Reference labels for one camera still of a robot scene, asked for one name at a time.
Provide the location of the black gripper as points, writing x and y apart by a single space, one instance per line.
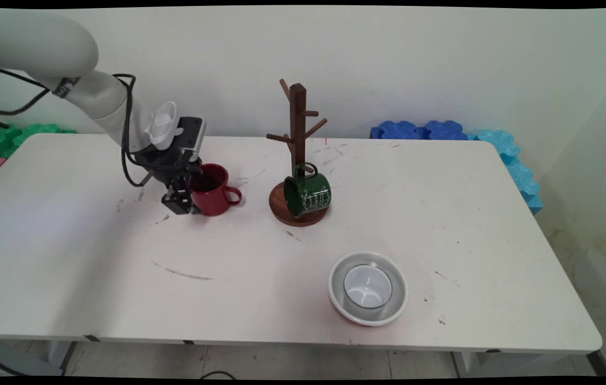
169 166

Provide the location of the red enamel mug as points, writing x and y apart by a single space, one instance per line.
214 200

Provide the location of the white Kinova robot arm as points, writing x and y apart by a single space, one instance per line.
30 43

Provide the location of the green enamel mug white print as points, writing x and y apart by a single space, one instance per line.
311 195

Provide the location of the dark wooden mug tree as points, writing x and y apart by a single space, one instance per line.
297 117

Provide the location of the white bowl with red outside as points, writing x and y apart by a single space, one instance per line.
337 305

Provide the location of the clear glass cup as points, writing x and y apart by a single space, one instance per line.
367 291

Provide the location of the dark blue foam mat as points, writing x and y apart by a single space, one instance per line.
415 131

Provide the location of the light blue foam mat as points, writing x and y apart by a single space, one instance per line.
516 171

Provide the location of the grey table leg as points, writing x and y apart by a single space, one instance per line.
495 363

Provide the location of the black bar near floor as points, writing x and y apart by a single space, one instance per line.
598 363

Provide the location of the silver black wrist camera box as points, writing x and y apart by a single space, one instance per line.
191 133

